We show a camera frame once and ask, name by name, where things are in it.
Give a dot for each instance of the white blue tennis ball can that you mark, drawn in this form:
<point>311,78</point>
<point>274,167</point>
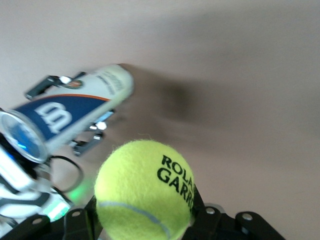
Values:
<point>75,105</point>

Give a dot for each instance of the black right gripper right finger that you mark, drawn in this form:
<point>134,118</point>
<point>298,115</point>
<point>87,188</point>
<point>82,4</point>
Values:
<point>212,225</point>

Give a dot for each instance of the brown table cover sheet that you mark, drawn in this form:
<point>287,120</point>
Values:
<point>225,50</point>

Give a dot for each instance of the printed yellow tennis ball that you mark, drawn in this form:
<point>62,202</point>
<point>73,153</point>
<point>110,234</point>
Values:
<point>140,187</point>

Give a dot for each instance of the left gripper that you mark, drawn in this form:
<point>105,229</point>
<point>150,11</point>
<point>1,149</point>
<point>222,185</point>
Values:
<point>15,172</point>

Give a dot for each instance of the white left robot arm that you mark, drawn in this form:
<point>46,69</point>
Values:
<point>22,202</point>

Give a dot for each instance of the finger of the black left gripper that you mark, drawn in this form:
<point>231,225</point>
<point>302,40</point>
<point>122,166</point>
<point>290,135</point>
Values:
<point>43,85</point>
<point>92,135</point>

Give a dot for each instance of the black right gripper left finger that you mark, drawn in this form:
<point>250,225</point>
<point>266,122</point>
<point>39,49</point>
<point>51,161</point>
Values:
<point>75,225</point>

